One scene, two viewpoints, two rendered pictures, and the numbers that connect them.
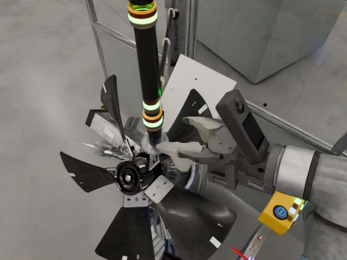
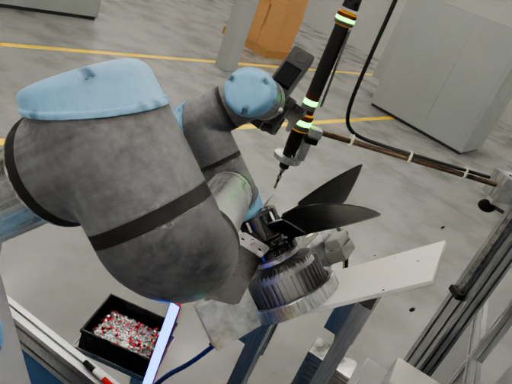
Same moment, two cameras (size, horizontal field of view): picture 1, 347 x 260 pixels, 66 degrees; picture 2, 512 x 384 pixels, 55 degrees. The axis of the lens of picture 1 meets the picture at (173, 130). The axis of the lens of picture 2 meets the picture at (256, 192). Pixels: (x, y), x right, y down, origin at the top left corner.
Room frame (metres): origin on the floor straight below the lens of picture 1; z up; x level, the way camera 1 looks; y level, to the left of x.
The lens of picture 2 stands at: (-0.07, -1.00, 1.90)
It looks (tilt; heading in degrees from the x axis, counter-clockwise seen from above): 26 degrees down; 68
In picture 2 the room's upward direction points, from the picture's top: 22 degrees clockwise
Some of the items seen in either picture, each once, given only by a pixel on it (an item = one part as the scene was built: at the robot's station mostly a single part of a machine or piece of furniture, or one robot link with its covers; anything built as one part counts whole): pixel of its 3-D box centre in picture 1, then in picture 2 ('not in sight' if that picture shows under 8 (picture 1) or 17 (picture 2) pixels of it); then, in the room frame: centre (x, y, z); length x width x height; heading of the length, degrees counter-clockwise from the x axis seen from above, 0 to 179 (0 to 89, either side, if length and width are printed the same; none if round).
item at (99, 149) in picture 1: (100, 149); not in sight; (0.62, 0.31, 1.08); 0.07 x 0.04 x 0.06; 61
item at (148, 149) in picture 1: (154, 129); (297, 142); (0.40, 0.05, 1.50); 0.09 x 0.07 x 0.10; 175
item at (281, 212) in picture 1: (280, 212); not in sight; (0.35, -0.39, 1.08); 0.04 x 0.04 x 0.02
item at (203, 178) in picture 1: (205, 170); not in sight; (0.88, -0.22, 0.42); 0.04 x 0.04 x 0.83; 50
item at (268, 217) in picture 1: (281, 208); not in sight; (0.38, -0.42, 1.02); 0.16 x 0.10 x 0.11; 140
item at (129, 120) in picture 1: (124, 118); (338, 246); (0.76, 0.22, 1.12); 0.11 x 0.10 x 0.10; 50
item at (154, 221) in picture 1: (157, 212); not in sight; (0.41, 0.07, 0.91); 0.12 x 0.08 x 0.12; 140
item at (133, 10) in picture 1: (142, 14); (345, 18); (0.39, 0.05, 1.81); 0.04 x 0.04 x 0.03
